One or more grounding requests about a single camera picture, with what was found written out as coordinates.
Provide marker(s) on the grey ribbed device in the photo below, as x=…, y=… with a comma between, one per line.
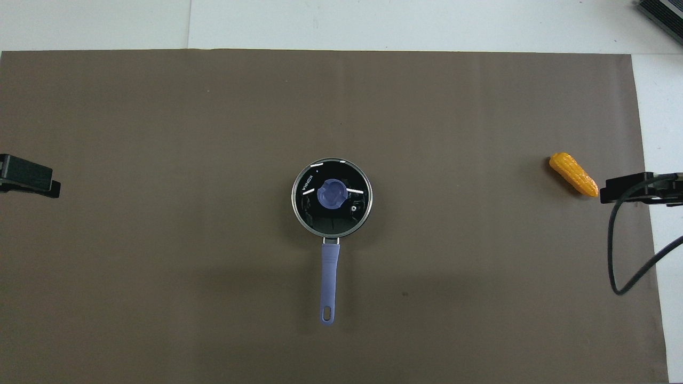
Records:
x=664, y=13

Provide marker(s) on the brown table mat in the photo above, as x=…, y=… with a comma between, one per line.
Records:
x=213, y=133

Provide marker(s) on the yellow toy corn cob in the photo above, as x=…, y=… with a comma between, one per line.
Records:
x=573, y=173

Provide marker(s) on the glass lid purple knob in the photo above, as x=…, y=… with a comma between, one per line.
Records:
x=341, y=213

